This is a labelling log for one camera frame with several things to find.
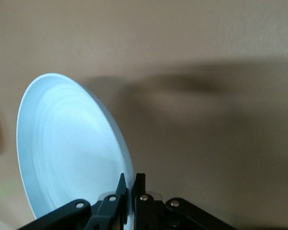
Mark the light blue plate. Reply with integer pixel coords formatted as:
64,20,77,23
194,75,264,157
15,73,136,227

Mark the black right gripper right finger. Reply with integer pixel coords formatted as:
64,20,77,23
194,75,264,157
133,172,233,230

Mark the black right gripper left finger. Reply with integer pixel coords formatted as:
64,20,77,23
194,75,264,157
19,172,127,230

